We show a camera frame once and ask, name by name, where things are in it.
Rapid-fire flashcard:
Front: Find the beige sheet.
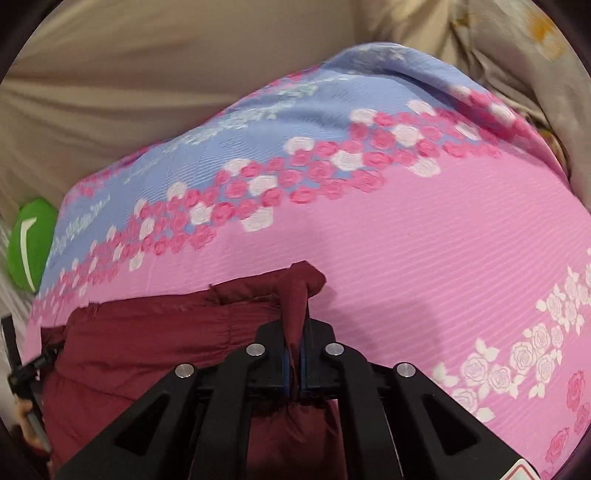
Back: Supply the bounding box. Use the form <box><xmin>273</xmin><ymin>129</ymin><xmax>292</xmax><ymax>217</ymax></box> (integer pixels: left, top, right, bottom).
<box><xmin>0</xmin><ymin>0</ymin><xmax>467</xmax><ymax>222</ymax></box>

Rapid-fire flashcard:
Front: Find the maroon quilted puffer jacket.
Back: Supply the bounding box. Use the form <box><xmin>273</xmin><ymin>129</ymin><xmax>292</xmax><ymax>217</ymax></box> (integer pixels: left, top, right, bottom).
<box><xmin>39</xmin><ymin>261</ymin><xmax>347</xmax><ymax>480</ymax></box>

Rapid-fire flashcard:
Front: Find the pink blue floral blanket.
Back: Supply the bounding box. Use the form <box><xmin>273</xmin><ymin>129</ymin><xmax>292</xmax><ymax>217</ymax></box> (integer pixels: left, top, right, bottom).
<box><xmin>23</xmin><ymin>41</ymin><xmax>591</xmax><ymax>480</ymax></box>

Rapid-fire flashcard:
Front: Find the green plush pillow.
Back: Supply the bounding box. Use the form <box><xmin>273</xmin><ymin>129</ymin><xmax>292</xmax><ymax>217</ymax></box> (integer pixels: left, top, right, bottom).
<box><xmin>8</xmin><ymin>198</ymin><xmax>60</xmax><ymax>294</ymax></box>

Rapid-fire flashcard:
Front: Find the person's left hand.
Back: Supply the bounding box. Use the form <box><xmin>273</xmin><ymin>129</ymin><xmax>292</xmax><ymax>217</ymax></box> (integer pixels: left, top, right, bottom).
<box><xmin>14</xmin><ymin>398</ymin><xmax>49</xmax><ymax>455</ymax></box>

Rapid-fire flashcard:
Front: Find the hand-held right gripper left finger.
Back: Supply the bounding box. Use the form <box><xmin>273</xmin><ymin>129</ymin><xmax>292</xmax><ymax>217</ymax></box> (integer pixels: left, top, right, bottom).
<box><xmin>55</xmin><ymin>320</ymin><xmax>297</xmax><ymax>480</ymax></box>

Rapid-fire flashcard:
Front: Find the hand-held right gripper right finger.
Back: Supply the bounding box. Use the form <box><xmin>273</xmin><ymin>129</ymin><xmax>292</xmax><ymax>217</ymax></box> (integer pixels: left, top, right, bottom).
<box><xmin>299</xmin><ymin>318</ymin><xmax>525</xmax><ymax>480</ymax></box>

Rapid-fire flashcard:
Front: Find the cream floral quilt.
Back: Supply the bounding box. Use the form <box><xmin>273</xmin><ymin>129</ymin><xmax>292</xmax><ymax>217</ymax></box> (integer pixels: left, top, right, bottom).
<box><xmin>355</xmin><ymin>0</ymin><xmax>591</xmax><ymax>204</ymax></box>

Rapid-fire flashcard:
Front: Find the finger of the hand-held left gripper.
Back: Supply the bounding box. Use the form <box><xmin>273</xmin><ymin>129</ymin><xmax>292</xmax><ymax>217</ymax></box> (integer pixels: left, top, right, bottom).
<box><xmin>7</xmin><ymin>348</ymin><xmax>58</xmax><ymax>398</ymax></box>

